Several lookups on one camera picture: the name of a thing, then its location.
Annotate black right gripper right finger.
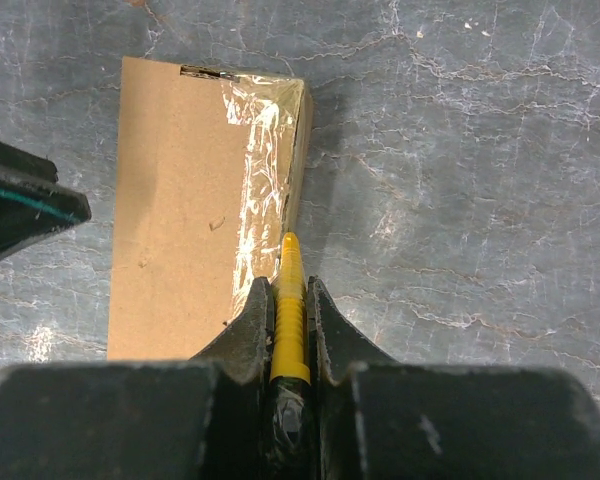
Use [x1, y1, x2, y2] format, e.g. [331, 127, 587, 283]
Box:
[307, 276, 398, 385]

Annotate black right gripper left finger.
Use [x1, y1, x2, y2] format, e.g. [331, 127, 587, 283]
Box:
[192, 277, 272, 384]

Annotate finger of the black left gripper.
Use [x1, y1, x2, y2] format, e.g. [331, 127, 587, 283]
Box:
[0, 141, 91, 261]

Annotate yellow utility knife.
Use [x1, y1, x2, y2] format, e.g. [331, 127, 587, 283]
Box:
[262, 232, 312, 479]

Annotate brown cardboard express box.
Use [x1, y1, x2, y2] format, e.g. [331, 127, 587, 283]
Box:
[107, 57, 313, 361]

